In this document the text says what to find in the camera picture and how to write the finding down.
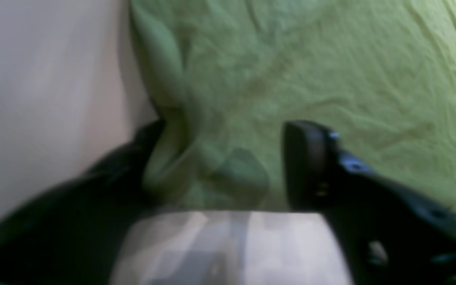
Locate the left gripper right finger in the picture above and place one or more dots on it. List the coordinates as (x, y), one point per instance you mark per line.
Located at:
(389, 233)

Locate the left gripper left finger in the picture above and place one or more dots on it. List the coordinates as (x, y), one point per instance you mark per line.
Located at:
(72, 233)

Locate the olive green t-shirt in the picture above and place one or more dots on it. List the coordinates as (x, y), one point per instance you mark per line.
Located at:
(226, 74)

